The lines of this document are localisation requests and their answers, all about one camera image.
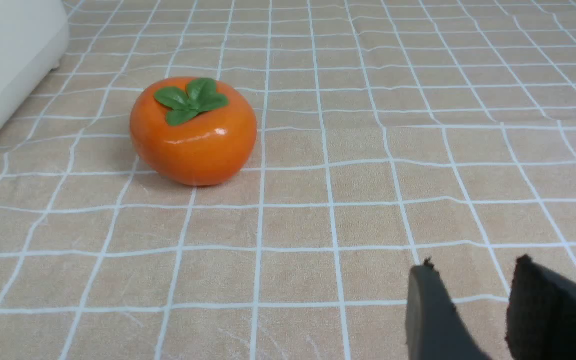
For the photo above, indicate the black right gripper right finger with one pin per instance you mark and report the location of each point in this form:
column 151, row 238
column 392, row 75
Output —
column 541, row 313

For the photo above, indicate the white two-slot toaster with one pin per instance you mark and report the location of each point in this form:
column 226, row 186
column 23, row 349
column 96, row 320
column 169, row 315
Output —
column 34, row 36

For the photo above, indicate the beige checkered tablecloth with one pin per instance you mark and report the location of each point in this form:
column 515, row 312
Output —
column 389, row 132

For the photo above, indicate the orange toy persimmon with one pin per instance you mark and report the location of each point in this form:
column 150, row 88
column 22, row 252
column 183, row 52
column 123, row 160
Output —
column 197, row 131

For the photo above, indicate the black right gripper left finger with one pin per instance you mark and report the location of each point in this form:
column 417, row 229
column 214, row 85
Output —
column 434, row 329

